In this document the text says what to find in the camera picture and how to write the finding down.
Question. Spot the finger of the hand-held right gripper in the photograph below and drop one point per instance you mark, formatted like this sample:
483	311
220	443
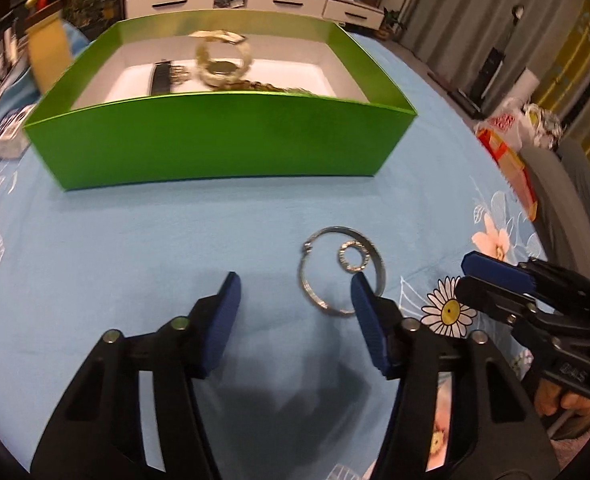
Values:
485	295
495	269

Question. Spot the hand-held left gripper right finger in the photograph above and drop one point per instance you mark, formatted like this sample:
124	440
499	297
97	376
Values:
370	325

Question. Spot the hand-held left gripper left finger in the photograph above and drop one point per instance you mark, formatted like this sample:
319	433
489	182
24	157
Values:
222	320

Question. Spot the silver hoop bangle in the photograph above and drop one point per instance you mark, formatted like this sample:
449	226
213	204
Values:
337	229

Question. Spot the green cardboard box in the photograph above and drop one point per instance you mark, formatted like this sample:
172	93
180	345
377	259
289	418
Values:
225	140

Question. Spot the person's right hand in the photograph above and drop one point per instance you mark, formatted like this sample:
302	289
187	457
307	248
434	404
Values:
572	410

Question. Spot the blue floral tablecloth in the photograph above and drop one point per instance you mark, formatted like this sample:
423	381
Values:
175	240

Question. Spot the grey cloth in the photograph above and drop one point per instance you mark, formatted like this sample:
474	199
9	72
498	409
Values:
570	195

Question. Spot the red and yellow bag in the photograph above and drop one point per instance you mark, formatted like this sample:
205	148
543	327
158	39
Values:
507	155

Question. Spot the crumpled plastic bags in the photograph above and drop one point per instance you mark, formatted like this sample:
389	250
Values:
542	122

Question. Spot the white cylinder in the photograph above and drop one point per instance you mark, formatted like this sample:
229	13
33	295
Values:
526	85

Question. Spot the black floor stand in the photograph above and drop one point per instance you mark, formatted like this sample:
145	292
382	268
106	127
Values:
499	72

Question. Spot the yellow patterned curtain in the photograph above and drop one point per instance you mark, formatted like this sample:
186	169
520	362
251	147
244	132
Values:
585	70

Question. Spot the small potted floor plant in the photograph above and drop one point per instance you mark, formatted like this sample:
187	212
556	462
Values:
391	25

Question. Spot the grey curtain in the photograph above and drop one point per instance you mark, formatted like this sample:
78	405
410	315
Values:
455	5

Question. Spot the clear plastic packet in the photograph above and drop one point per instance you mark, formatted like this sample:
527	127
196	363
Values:
10	132

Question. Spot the yellow box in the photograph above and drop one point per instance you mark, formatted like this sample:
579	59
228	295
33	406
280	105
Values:
47	50

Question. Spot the white television cabinet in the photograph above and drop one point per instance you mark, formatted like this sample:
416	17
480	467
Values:
275	2

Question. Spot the leafy plant dark planter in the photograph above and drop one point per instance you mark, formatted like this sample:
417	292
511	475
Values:
92	7

